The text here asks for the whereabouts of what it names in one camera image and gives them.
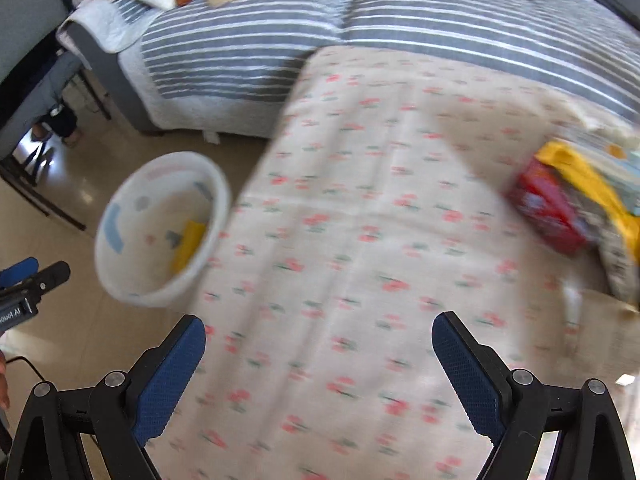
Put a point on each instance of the dark grey sofa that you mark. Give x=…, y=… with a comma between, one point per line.
x=350, y=35

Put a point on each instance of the yellow green sponge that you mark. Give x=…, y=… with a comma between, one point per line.
x=188, y=245

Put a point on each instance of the striped grey quilt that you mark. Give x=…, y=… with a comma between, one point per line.
x=350, y=35

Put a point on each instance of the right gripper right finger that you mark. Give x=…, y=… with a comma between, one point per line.
x=514, y=410

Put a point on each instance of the white patterned trash bin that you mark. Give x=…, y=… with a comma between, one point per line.
x=143, y=223

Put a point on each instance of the red drink can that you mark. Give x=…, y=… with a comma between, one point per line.
x=537, y=194

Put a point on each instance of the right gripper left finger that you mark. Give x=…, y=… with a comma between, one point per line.
x=123, y=411

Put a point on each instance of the yellow snack wrapper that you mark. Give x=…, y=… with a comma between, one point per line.
x=575, y=169

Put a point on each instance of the grey black chair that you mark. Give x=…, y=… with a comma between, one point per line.
x=35, y=70

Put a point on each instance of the cherry print tablecloth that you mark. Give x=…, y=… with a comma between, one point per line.
x=380, y=203

